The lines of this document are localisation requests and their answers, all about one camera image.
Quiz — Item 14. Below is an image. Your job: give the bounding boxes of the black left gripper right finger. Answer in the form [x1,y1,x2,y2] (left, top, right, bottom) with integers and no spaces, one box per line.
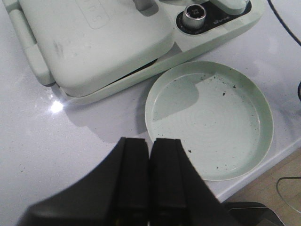
[150,138,239,226]

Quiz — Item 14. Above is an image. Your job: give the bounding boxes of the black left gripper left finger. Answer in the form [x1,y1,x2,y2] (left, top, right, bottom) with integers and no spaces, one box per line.
[23,137,149,226]

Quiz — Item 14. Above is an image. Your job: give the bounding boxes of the green breakfast maker lid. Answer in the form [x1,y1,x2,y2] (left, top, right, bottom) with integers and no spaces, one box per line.
[20,0,174,97]

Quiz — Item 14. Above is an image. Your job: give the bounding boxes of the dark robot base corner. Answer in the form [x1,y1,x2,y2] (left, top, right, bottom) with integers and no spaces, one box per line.
[223,202,285,226]

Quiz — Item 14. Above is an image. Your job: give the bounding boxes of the green breakfast maker base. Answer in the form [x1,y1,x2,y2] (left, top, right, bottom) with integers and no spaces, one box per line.
[2,0,265,105]

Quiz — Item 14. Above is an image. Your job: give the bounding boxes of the light green round plate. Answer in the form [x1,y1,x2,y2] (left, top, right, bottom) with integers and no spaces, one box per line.
[145,61,273,181]

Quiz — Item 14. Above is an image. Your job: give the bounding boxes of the left silver control knob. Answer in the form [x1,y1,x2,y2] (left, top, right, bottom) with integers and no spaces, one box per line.
[182,4,206,30]

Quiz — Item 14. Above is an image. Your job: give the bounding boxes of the black cable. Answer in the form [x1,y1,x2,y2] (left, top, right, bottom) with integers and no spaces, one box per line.
[267,0,301,45]

